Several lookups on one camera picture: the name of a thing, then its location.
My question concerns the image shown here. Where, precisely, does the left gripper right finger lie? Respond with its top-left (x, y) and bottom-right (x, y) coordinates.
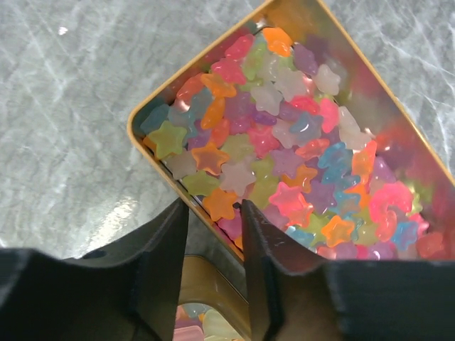
top-left (240, 200), bottom-right (454, 340)

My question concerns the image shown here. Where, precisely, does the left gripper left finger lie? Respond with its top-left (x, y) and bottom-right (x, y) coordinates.
top-left (1, 200), bottom-right (188, 340)

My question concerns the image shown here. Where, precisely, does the gold tin with popsicle candies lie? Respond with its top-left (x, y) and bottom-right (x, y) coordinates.
top-left (178, 255), bottom-right (251, 340)

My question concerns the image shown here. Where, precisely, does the gold tin with gummy candies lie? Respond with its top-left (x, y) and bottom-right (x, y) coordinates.
top-left (127, 1), bottom-right (454, 260)

